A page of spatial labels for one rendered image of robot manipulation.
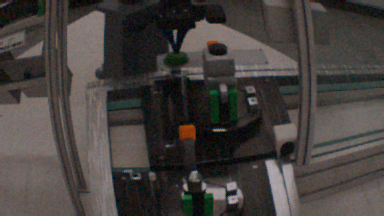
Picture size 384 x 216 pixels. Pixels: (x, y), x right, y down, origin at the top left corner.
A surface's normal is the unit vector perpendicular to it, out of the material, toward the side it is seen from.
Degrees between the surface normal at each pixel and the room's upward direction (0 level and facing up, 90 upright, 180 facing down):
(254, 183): 0
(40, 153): 0
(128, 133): 0
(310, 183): 90
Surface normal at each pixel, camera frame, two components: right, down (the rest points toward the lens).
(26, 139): -0.04, -0.85
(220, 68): 0.11, 0.51
